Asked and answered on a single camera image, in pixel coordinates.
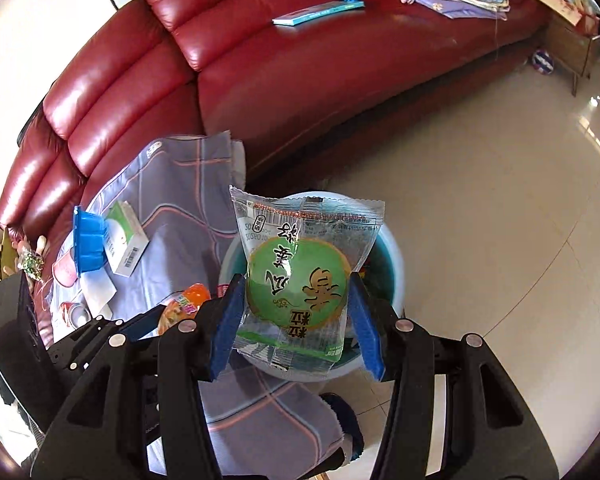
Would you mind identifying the blue white ball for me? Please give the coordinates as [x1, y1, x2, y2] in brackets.
[530, 49, 556, 76]

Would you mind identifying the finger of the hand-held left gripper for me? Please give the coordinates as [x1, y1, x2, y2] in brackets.
[50, 304, 167, 366]

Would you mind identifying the green pastry packet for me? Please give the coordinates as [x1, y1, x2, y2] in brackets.
[229, 185, 386, 381]

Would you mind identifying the patterned pouch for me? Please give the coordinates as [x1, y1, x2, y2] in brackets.
[19, 251, 43, 281]

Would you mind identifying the white paper napkin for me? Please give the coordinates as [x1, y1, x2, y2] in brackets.
[80, 272, 118, 318]

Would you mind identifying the orange jelly cup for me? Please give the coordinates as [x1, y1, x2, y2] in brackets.
[157, 282, 212, 336]

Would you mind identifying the red leather sofa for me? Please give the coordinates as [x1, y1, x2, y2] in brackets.
[0, 0, 551, 281]

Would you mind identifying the white green medicine box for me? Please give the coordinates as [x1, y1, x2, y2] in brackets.
[102, 201, 150, 278]

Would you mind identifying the pink paper cup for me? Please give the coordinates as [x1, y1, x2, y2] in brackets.
[52, 252, 81, 288]

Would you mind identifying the blue plastic tray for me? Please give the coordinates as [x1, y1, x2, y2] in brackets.
[72, 205, 106, 275]

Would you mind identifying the blue fuzzy slipper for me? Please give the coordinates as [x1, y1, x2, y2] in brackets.
[321, 392, 366, 461]

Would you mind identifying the beige plush toy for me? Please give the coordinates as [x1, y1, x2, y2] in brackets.
[11, 234, 48, 261]

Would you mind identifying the blue book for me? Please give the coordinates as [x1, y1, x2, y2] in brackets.
[272, 0, 366, 27]

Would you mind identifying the red drink can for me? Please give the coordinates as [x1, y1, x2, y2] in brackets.
[60, 300, 93, 331]

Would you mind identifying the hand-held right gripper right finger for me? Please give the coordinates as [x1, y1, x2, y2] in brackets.
[349, 271, 561, 480]

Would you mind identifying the wooden side table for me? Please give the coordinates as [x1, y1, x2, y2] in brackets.
[530, 0, 600, 96]

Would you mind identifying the teal plastic bucket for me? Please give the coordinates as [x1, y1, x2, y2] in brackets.
[217, 190, 406, 383]

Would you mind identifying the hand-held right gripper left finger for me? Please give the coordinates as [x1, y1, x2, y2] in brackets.
[30, 272, 248, 480]

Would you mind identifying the grey checked cloth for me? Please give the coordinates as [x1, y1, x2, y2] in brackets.
[45, 132, 348, 480]

